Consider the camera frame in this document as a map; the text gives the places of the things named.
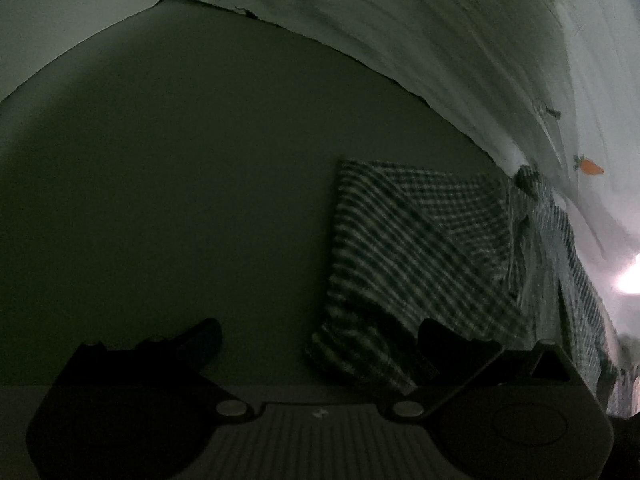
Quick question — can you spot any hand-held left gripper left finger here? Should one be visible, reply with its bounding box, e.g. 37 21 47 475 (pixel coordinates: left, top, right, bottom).
55 317 253 423

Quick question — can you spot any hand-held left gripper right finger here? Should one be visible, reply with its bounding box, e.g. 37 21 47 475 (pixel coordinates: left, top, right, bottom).
380 317 588 423

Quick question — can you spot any plaid shirt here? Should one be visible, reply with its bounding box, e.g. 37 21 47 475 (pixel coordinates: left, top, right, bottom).
305 159 621 418

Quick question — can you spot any white carrot-print sheet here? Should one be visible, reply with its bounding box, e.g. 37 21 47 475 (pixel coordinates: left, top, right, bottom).
165 0 640 341

